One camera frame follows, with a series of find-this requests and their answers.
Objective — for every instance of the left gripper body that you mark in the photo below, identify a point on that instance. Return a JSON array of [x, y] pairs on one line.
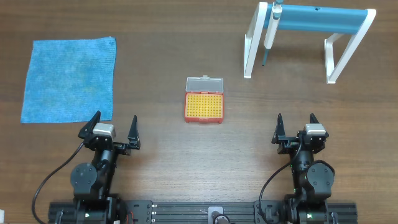
[[101, 143]]

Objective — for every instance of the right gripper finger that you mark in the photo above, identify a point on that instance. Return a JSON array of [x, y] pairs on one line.
[[313, 120], [279, 132]]

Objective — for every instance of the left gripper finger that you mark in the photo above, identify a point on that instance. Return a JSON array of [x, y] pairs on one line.
[[134, 133], [88, 129]]

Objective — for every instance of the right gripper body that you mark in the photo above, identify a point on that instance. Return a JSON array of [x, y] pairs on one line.
[[314, 143]]

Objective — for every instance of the white pipette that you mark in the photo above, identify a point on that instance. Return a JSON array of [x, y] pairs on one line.
[[272, 29]]

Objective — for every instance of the blue cloth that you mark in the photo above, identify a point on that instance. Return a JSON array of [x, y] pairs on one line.
[[68, 81]]

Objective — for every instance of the red and yellow tip box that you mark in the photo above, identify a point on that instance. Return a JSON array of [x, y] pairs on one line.
[[204, 105]]

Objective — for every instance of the white and blue stand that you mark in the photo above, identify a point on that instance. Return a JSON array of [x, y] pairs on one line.
[[314, 19]]

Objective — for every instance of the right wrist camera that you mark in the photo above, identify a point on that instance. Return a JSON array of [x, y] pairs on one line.
[[315, 129]]

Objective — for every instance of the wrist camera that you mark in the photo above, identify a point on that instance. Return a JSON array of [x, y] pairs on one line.
[[104, 130], [315, 129]]

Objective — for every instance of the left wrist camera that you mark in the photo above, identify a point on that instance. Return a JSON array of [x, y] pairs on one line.
[[104, 130]]

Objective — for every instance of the mounting rail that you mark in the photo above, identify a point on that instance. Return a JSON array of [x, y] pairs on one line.
[[186, 212]]

